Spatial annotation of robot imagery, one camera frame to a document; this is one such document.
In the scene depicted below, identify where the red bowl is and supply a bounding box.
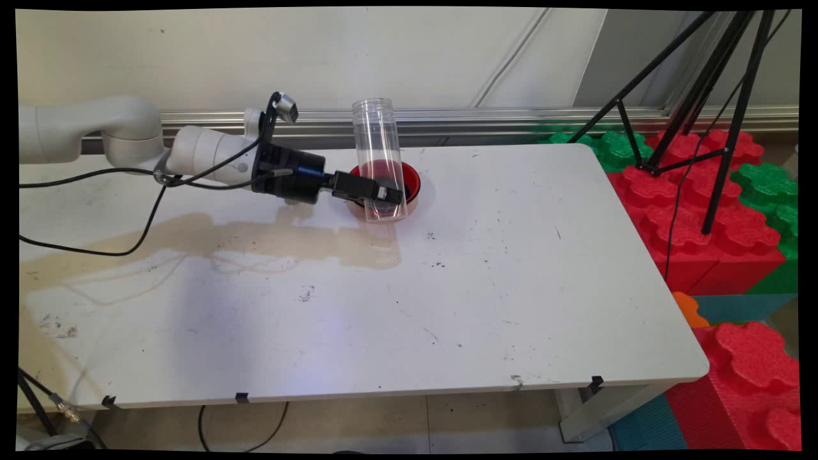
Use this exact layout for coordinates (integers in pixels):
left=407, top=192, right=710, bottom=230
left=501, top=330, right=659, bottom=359
left=347, top=160, right=422, bottom=221

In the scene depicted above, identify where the black cable under table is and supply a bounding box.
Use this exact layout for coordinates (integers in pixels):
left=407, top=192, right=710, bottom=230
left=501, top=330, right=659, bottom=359
left=197, top=401, right=289, bottom=453

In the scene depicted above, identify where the teal foam mat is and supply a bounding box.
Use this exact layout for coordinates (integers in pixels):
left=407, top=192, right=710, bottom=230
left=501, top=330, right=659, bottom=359
left=607, top=393, right=688, bottom=451

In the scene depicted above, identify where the green foam block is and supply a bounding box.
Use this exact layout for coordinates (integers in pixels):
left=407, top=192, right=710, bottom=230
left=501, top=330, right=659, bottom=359
left=540, top=125, right=654, bottom=173
left=730, top=163, right=799, bottom=295

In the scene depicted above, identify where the clear plastic jar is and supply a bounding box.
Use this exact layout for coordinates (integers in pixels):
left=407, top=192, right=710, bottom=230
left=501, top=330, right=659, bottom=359
left=351, top=98, right=410, bottom=224

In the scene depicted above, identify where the aluminium rail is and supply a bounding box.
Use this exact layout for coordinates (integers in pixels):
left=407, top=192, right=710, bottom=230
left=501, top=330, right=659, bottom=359
left=80, top=107, right=799, bottom=154

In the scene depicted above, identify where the orange foam piece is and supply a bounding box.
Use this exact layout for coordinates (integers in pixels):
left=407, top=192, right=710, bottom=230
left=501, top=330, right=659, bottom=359
left=672, top=292, right=710, bottom=328

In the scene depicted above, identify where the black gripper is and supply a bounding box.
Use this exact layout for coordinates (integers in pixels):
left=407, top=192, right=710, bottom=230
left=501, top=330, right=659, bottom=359
left=251, top=142, right=405, bottom=207

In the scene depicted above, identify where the large red foam block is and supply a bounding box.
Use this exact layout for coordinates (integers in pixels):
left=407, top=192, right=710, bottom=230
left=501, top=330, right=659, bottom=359
left=607, top=130, right=787, bottom=296

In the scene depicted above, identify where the white metal table leg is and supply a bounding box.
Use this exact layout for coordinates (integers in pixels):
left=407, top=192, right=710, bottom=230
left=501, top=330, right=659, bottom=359
left=555, top=383, right=668, bottom=443

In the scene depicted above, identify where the teal foam block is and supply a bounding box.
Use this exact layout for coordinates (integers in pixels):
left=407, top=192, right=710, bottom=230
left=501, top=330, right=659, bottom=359
left=693, top=294, right=799, bottom=326

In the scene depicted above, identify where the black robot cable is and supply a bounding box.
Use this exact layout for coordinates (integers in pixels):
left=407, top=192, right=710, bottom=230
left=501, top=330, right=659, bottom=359
left=19, top=93, right=295, bottom=257

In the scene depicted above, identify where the black tripod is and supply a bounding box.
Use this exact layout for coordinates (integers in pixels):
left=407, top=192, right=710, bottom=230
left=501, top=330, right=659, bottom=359
left=567, top=10, right=777, bottom=236

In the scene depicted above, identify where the black cable brass connector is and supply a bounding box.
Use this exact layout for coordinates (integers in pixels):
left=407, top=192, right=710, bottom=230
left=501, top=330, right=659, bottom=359
left=18, top=367, right=106, bottom=449

